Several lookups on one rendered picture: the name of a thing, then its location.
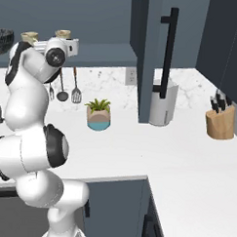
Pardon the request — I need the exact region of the dark tall cabinet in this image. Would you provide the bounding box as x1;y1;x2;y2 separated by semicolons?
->
193;0;237;111

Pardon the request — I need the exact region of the black bowl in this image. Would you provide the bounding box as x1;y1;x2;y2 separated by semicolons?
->
0;27;15;57

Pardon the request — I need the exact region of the white wall outlet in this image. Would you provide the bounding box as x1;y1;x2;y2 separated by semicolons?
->
125;66;138;87

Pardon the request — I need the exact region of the hanging metal fork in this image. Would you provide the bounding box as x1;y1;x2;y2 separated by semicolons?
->
47;81;56;101

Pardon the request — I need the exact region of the blue-grey base cabinet door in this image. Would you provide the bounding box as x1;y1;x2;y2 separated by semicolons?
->
81;175;152;237

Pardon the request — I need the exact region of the wooden knife block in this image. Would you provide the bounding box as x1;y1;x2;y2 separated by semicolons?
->
204;88;237;141

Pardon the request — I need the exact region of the hanging slotted spatula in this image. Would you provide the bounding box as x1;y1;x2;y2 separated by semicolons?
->
70;65;84;105

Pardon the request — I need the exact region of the blue-grey wall cabinet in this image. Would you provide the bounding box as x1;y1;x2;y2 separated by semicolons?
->
0;0;143;74

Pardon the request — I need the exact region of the blue-grey corner cabinet door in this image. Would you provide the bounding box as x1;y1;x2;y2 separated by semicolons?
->
139;178;171;237

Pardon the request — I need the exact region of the white paper towel roll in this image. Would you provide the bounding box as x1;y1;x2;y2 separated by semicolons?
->
147;78;180;128

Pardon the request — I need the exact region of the black base cabinet handle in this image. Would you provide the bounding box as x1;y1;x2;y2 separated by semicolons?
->
83;199;92;218

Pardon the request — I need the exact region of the beige glass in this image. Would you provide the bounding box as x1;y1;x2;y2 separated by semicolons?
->
20;30;40;47
55;29;72;40

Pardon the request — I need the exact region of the black cabinet door handle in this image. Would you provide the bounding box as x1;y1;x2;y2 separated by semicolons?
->
156;6;180;100

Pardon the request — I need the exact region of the potted green plant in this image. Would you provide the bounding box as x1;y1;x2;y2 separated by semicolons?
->
83;97;112;133

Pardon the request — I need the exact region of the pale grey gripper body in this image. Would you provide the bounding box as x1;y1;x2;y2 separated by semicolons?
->
31;39;51;54

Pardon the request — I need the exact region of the dark grey dishwasher front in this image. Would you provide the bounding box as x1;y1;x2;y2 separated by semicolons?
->
0;186;88;237

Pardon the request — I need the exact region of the black corner cabinet handle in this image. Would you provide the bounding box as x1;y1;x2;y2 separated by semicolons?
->
140;214;155;237

